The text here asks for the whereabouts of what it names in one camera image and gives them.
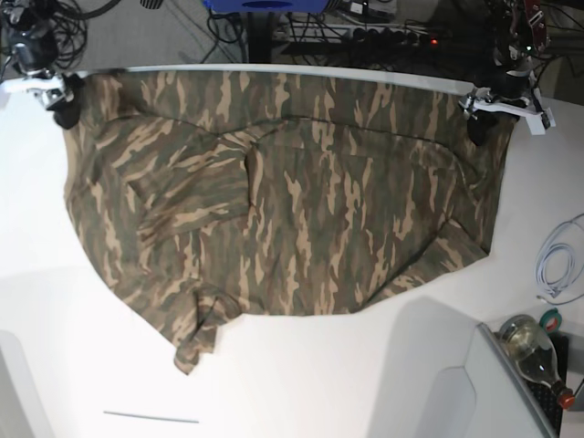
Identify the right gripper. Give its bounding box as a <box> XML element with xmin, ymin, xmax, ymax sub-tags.
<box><xmin>8</xmin><ymin>43</ymin><xmax>85</xmax><ymax>130</ymax></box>

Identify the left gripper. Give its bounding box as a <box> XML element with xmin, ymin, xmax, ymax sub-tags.
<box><xmin>468</xmin><ymin>68</ymin><xmax>531</xmax><ymax>147</ymax></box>

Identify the camouflage t-shirt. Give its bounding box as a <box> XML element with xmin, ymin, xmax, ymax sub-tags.
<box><xmin>65</xmin><ymin>71</ymin><xmax>516</xmax><ymax>373</ymax></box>

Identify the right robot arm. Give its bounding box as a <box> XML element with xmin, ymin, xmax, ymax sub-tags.
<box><xmin>1</xmin><ymin>1</ymin><xmax>88</xmax><ymax>130</ymax></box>

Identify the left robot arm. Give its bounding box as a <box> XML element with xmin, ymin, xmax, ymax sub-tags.
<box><xmin>459</xmin><ymin>1</ymin><xmax>556</xmax><ymax>146</ymax></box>

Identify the blue bin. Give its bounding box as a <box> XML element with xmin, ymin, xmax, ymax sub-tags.
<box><xmin>203</xmin><ymin>0</ymin><xmax>339</xmax><ymax>14</ymax></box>

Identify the green tape roll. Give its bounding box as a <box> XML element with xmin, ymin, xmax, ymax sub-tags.
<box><xmin>539</xmin><ymin>308</ymin><xmax>562</xmax><ymax>334</ymax></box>

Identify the clear plastic bottle red cap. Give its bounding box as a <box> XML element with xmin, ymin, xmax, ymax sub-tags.
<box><xmin>497</xmin><ymin>315</ymin><xmax>576</xmax><ymax>410</ymax></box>

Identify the black mesh tray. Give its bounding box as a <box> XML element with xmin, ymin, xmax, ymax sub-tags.
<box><xmin>524</xmin><ymin>332</ymin><xmax>571</xmax><ymax>434</ymax></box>

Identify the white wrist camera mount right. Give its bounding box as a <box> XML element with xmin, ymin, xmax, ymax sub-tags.
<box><xmin>1</xmin><ymin>74</ymin><xmax>65</xmax><ymax>110</ymax></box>

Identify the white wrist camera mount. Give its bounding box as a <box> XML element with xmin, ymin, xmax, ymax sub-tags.
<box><xmin>1</xmin><ymin>74</ymin><xmax>65</xmax><ymax>110</ymax></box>
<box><xmin>459</xmin><ymin>87</ymin><xmax>556</xmax><ymax>135</ymax></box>

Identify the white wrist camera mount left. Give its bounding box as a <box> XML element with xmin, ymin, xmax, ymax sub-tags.
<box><xmin>459</xmin><ymin>87</ymin><xmax>556</xmax><ymax>135</ymax></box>

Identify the coiled black cable bundle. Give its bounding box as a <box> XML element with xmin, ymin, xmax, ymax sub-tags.
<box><xmin>8</xmin><ymin>0</ymin><xmax>120</xmax><ymax>69</ymax></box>

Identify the coiled white cable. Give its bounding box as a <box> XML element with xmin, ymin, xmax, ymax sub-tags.
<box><xmin>533</xmin><ymin>216</ymin><xmax>584</xmax><ymax>305</ymax></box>

